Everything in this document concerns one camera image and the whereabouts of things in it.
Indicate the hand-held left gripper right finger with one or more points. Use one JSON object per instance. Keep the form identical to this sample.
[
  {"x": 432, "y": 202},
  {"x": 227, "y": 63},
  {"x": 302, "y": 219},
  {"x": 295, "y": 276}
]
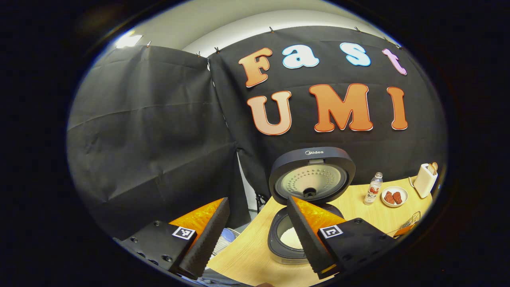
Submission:
[{"x": 305, "y": 239}]

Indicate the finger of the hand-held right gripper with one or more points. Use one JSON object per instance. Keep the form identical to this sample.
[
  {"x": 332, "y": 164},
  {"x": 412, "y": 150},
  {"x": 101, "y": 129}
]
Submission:
[{"x": 404, "y": 231}]

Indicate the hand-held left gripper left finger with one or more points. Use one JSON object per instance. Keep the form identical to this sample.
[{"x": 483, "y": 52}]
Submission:
[{"x": 207, "y": 243}]

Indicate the white rice heap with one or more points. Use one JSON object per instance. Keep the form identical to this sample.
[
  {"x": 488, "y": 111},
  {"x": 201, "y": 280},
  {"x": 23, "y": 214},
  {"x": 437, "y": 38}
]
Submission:
[{"x": 291, "y": 239}]

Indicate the clear chopstick holder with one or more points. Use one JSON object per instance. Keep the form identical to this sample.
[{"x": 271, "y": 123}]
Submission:
[{"x": 414, "y": 218}]

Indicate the dark grey rice cooker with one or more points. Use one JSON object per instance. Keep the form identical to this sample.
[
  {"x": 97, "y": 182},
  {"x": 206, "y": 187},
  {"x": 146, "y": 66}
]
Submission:
[{"x": 310, "y": 159}]

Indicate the blue oval object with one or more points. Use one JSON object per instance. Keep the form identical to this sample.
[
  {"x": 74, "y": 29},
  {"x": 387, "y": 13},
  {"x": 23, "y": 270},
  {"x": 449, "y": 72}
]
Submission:
[{"x": 228, "y": 235}]

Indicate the red meat piece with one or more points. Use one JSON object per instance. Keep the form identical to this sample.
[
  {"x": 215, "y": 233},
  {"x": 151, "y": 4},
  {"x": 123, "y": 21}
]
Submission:
[
  {"x": 397, "y": 197},
  {"x": 389, "y": 197}
]

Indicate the white round plate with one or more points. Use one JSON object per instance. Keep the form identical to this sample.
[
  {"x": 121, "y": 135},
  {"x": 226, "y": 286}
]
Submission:
[{"x": 403, "y": 192}]

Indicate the small clear drink bottle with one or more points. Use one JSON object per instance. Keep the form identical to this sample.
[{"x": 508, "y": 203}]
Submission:
[{"x": 373, "y": 191}]

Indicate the white toaster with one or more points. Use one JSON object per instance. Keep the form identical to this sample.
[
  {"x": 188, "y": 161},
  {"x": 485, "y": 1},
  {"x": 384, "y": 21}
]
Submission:
[{"x": 423, "y": 183}]

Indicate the black tripod stand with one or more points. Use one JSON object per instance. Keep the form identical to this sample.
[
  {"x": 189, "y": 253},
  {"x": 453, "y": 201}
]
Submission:
[{"x": 260, "y": 203}]

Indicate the black backdrop cloth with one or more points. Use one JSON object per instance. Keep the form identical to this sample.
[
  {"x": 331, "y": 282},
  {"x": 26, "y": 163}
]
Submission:
[{"x": 159, "y": 127}]

